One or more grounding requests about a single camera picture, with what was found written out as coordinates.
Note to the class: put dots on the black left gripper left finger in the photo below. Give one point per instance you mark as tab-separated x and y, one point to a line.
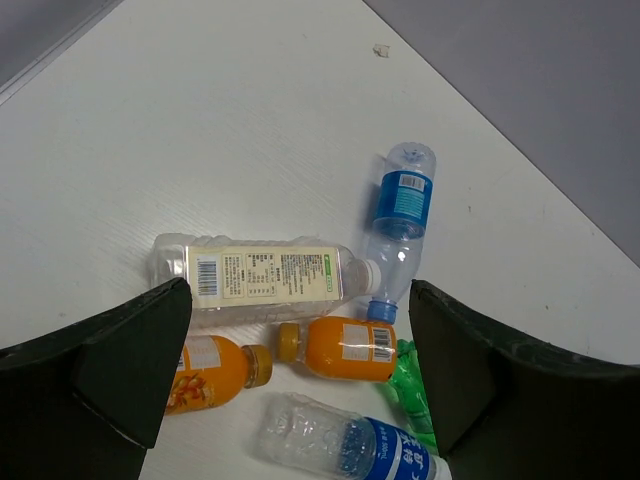
87	401

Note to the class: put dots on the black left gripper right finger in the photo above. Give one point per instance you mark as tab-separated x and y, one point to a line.
506	405

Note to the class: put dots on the green plastic bottle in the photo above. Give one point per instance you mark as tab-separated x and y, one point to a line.
405	394

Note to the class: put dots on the orange juice bottle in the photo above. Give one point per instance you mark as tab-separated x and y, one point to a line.
213	370
340	348

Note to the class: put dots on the clear bottle cream label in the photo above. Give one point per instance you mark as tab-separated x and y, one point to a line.
236	282

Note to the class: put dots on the large blue label water bottle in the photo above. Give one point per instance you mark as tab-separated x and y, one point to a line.
302	433

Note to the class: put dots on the small blue label water bottle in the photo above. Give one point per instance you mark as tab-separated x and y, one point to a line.
399	222

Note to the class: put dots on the small paper scrap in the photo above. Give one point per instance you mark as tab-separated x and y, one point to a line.
381	51

